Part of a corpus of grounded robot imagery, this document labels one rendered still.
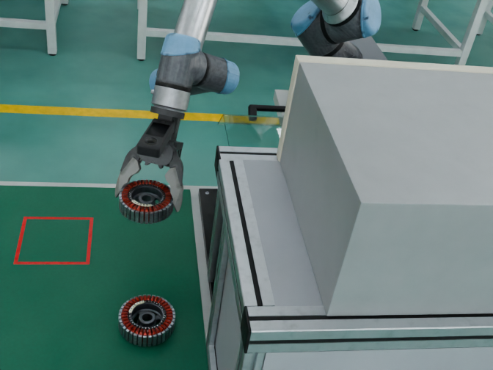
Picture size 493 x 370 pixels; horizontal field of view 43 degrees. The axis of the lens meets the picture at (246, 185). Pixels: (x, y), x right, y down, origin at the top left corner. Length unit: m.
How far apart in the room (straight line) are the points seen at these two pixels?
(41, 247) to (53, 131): 1.81
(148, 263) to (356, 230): 0.74
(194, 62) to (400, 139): 0.55
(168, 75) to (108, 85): 2.39
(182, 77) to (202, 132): 2.02
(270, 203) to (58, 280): 0.55
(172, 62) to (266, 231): 0.45
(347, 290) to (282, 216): 0.23
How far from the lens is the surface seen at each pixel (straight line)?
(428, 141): 0.93
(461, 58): 4.45
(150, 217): 1.28
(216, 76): 1.36
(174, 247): 1.49
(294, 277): 0.94
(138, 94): 3.61
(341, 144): 0.86
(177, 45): 1.30
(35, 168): 3.02
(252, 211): 1.04
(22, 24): 3.95
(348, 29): 1.81
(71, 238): 1.52
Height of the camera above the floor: 1.76
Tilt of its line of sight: 36 degrees down
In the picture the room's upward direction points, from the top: 9 degrees clockwise
